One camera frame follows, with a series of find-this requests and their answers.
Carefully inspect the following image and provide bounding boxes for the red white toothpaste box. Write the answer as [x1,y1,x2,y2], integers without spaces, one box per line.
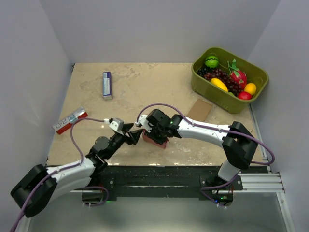
[53,107,88,134]

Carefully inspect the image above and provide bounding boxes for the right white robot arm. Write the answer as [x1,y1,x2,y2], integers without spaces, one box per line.
[138,109,257,190]

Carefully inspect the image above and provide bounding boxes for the yellow toy mango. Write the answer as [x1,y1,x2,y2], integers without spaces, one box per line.
[210,78,228,92]

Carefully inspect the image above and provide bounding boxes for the pink paper box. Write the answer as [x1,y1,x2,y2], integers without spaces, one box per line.
[142,130,169,149]

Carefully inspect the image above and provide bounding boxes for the orange toy lemon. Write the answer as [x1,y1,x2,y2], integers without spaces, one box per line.
[243,83,257,96]

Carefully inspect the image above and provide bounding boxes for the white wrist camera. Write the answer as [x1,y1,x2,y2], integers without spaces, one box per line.
[109,118,124,135]
[135,115,152,132]

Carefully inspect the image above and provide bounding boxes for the green toy watermelon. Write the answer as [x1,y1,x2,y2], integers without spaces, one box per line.
[204,55,219,69]

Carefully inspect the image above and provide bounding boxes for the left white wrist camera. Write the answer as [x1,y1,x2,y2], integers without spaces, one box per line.
[109,118,124,135]

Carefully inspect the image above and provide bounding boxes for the brown cardboard box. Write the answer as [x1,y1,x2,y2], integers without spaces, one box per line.
[186,99,212,122]

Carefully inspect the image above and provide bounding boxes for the purple toothpaste box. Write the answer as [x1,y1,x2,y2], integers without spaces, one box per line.
[102,72,112,100]

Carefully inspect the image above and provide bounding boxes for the olive green plastic bin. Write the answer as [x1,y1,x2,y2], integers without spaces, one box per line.
[191,47,269,114]

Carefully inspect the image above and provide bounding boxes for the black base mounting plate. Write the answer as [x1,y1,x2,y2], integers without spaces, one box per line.
[83,166,243,206]

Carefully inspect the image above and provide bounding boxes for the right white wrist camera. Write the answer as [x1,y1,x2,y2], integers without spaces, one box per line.
[135,115,152,132]

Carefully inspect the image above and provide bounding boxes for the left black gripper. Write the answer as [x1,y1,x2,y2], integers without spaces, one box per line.
[105,123,143,159]

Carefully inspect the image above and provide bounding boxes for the dark purple toy grapes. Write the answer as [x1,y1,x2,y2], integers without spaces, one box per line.
[197,67,242,97]

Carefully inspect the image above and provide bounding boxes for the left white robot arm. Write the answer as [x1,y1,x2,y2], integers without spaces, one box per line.
[10,123,143,218]

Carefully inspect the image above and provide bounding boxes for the red toy dragon fruit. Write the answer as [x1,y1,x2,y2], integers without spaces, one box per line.
[227,59,247,90]

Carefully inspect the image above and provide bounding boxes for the red toy apple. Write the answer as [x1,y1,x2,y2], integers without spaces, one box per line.
[238,91,252,100]

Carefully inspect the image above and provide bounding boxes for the aluminium frame rail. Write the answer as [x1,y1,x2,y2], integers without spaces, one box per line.
[81,104,283,207]

